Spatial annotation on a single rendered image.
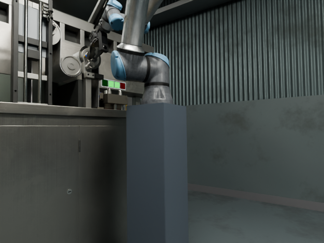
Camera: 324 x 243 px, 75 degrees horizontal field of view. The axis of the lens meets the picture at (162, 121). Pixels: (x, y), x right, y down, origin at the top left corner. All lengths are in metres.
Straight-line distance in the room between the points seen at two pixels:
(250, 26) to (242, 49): 0.26
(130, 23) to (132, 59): 0.13
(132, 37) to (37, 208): 0.78
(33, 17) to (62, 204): 0.88
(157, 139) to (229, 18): 2.27
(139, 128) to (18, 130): 0.46
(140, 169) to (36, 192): 0.42
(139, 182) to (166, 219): 0.18
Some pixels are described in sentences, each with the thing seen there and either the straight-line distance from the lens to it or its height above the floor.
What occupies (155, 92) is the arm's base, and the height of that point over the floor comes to 0.95.
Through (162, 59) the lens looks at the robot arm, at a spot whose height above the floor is 1.10.
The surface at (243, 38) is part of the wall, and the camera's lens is 2.76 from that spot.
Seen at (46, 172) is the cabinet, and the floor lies 0.62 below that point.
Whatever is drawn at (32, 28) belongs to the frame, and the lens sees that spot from 1.26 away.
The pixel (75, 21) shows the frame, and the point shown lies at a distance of 1.90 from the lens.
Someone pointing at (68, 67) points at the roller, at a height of 1.16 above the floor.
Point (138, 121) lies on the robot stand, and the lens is 0.90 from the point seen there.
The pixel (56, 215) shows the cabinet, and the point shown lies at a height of 0.43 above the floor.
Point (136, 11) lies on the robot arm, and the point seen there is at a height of 1.24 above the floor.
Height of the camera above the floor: 0.80
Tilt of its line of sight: 2 degrees up
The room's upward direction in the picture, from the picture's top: 1 degrees counter-clockwise
